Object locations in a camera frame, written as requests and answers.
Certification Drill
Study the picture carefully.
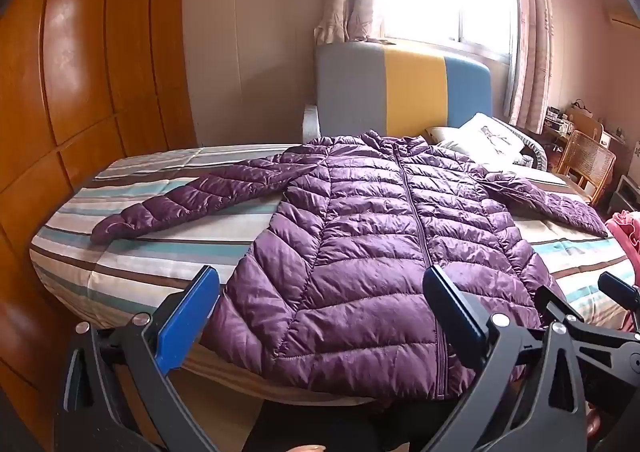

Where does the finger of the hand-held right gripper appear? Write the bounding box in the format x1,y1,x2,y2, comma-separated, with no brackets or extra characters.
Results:
536,284,640,369
598,271,640,313

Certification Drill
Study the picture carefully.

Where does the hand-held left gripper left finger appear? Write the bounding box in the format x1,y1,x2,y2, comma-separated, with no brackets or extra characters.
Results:
60,266,223,452

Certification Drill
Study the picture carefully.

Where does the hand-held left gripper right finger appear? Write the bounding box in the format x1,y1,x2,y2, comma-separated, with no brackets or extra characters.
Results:
422,266,603,452

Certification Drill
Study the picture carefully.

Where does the purple quilted down jacket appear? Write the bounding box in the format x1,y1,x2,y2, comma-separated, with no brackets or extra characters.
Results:
91,130,609,403

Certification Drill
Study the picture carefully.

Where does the pink cloth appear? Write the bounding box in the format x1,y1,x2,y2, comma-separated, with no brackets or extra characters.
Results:
605,211,640,263

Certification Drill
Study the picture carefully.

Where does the bed with striped sheet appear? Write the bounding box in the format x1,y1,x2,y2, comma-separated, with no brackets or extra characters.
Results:
29,127,640,410

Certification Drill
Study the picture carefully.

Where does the rattan chair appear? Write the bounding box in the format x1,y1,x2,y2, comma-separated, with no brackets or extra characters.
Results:
555,130,617,206

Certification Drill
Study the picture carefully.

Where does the cluttered desk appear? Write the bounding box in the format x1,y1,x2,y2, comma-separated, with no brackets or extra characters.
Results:
542,99,636,167

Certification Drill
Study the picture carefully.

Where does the white printed pillow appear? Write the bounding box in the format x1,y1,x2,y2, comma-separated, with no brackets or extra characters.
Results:
430,112,536,167

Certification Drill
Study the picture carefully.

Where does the grey yellow blue headboard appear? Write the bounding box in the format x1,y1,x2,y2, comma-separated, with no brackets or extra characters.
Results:
314,42,493,141

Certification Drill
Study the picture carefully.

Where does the wooden wardrobe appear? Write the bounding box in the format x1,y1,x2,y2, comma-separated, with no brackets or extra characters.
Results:
0,0,201,452

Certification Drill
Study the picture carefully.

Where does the grey bed side rail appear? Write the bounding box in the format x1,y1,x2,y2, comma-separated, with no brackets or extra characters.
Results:
519,132,549,173
302,104,322,143

